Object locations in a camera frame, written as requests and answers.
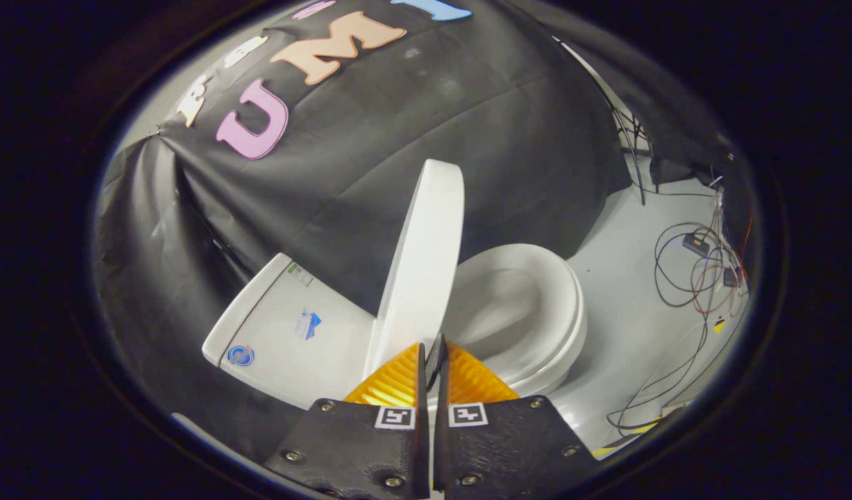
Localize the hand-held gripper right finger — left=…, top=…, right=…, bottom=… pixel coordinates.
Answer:
left=433, top=340, right=600, bottom=499

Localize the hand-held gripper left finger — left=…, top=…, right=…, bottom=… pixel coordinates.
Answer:
left=265, top=342, right=431, bottom=499

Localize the white toilet lid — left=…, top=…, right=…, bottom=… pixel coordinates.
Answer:
left=365, top=159, right=465, bottom=379

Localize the white toilet bowl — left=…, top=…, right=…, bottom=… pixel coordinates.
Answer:
left=460, top=267, right=587, bottom=401

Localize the black backdrop cloth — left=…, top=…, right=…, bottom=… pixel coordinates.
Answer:
left=92, top=0, right=753, bottom=459

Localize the black tripod stand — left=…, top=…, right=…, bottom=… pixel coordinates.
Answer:
left=610, top=104, right=676, bottom=206

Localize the tangle of floor cables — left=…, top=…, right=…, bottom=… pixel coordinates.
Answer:
left=606, top=174, right=754, bottom=438

